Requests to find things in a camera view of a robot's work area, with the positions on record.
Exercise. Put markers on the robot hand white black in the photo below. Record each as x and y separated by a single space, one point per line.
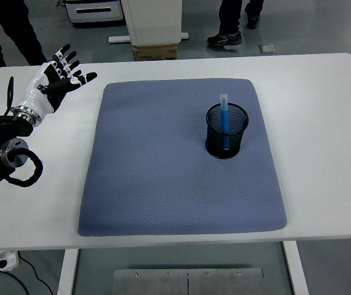
38 92

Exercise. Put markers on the blue marker pen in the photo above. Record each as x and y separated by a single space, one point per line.
225 123

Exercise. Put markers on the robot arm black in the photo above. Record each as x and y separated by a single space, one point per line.
3 138

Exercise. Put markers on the black mesh pen holder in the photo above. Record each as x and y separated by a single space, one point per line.
215 147

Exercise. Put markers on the person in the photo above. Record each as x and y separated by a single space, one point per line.
229 21
3 37

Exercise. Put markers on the white unit with black slot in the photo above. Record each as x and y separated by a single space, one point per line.
95 17

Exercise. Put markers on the white floor foot bar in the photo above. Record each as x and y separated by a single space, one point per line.
120 39

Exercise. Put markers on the cardboard box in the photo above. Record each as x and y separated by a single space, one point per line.
155 53

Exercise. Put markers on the white cabinet panel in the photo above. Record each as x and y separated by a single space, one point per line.
153 21

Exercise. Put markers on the white power strip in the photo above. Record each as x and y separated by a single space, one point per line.
9 259

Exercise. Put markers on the blue-grey textured mat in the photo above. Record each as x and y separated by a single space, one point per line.
178 190

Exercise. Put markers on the white table leg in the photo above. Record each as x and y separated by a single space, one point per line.
295 270
67 273

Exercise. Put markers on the grey metal plate with screws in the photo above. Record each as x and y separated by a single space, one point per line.
150 282

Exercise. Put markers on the small grey floor plate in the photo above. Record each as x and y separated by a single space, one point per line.
267 49

